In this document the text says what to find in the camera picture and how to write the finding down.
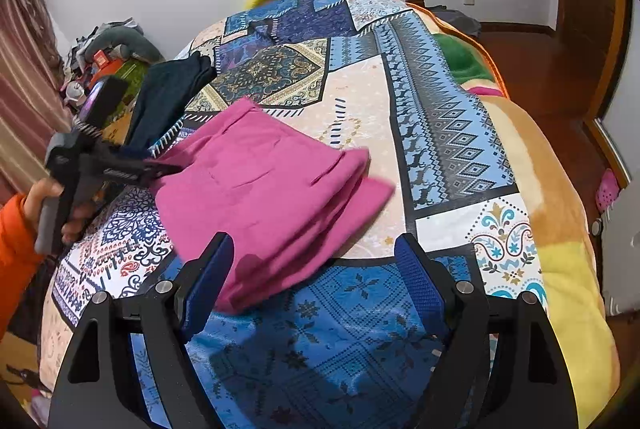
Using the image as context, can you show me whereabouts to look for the pink slipper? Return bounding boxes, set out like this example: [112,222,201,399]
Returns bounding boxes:
[595,169,622,213]

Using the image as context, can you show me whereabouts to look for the striped brown curtain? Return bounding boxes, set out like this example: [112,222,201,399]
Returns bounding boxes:
[0,0,76,205]

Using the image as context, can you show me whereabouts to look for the brown wooden door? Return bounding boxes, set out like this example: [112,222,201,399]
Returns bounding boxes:
[550,0,632,122]

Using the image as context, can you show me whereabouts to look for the green patterned bag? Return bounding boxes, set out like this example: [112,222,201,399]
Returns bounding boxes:
[106,59,152,112]

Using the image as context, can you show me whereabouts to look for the pile of clothes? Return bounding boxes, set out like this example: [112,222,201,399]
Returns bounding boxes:
[72,18,146,47]

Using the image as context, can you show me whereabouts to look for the person's left hand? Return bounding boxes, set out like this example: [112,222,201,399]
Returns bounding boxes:
[25,179,97,245]

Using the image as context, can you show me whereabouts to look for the grey cloth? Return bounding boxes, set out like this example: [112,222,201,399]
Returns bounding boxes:
[429,6,482,36]

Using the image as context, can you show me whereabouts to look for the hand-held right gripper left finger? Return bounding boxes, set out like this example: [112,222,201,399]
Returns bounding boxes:
[47,231,236,429]

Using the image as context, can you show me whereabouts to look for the black pants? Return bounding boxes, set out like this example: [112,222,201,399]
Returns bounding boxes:
[127,52,218,155]

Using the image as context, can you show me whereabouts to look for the blue patchwork bed cover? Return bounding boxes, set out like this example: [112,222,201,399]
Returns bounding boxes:
[40,0,551,429]

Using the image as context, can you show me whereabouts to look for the pink pants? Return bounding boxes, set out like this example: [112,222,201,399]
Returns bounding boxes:
[150,96,396,315]

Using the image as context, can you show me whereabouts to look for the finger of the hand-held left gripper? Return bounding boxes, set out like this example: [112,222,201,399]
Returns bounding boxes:
[120,148,184,172]
[102,162,168,186]

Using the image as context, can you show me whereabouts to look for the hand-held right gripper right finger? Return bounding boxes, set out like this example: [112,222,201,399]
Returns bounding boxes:
[394,233,571,429]

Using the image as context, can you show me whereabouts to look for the orange yellow fleece blanket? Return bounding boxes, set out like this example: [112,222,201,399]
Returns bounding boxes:
[405,2,621,429]

